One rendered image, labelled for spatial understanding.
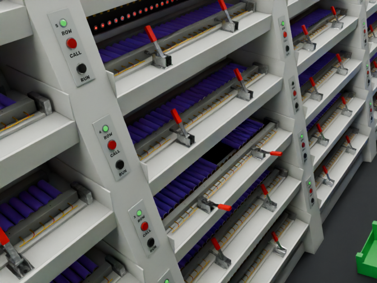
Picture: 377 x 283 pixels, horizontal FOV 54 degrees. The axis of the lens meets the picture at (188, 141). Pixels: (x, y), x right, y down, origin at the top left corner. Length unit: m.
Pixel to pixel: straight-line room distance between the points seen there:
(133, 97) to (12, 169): 0.26
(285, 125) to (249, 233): 0.37
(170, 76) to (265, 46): 0.46
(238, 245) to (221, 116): 0.39
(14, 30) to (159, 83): 0.30
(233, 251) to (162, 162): 0.41
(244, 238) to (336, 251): 0.52
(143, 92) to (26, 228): 0.33
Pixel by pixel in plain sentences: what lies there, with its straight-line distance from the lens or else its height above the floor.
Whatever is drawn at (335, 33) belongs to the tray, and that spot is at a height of 0.72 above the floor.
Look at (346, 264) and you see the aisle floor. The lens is 1.53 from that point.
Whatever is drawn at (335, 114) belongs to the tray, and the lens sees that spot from 1.77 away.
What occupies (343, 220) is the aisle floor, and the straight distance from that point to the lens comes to 1.71.
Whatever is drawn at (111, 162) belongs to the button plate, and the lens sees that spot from 0.71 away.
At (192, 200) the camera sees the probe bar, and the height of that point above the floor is 0.57.
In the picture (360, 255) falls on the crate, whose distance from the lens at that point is 1.45.
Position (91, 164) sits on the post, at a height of 0.82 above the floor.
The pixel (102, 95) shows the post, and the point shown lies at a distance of 0.69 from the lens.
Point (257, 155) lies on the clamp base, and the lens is 1.13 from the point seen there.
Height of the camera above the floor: 1.08
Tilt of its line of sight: 23 degrees down
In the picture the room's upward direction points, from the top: 17 degrees counter-clockwise
